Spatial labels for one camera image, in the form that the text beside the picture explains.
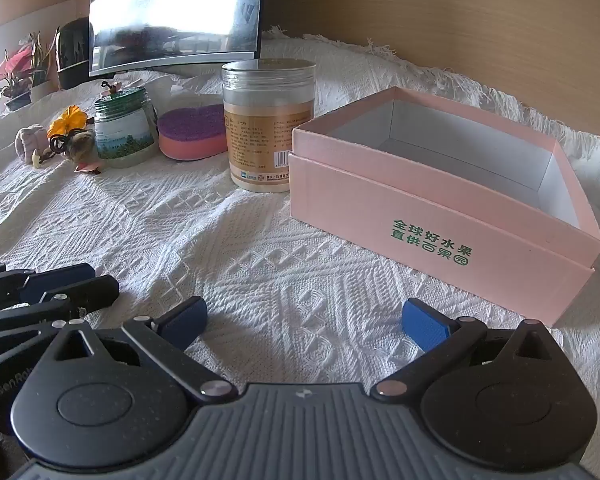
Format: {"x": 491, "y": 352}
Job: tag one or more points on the red leaf potted plant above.
{"x": 12, "y": 72}

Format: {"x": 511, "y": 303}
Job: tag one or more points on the white textured blanket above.
{"x": 230, "y": 260}

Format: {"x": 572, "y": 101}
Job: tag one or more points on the orange fabric flower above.
{"x": 69, "y": 119}

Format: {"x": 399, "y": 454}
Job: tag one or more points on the clear plastic jar beige label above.
{"x": 265, "y": 125}

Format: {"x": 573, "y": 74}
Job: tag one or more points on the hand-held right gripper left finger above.
{"x": 182, "y": 327}

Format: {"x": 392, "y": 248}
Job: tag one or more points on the pink cardboard box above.
{"x": 380, "y": 200}

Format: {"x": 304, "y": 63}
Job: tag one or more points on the glass jar green label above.
{"x": 125, "y": 135}

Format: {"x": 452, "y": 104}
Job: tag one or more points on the purple and pink sponge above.
{"x": 190, "y": 135}

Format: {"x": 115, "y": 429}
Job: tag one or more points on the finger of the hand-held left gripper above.
{"x": 55, "y": 281}
{"x": 87, "y": 295}

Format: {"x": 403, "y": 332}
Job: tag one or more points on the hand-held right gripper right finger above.
{"x": 425, "y": 325}

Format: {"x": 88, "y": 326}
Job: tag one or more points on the black ribbed appliance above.
{"x": 74, "y": 55}

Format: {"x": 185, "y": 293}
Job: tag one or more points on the green potted plant white pot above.
{"x": 41, "y": 85}

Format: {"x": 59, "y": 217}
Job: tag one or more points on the black computer monitor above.
{"x": 180, "y": 10}

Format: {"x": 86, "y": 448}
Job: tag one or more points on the brown furry ball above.
{"x": 84, "y": 147}

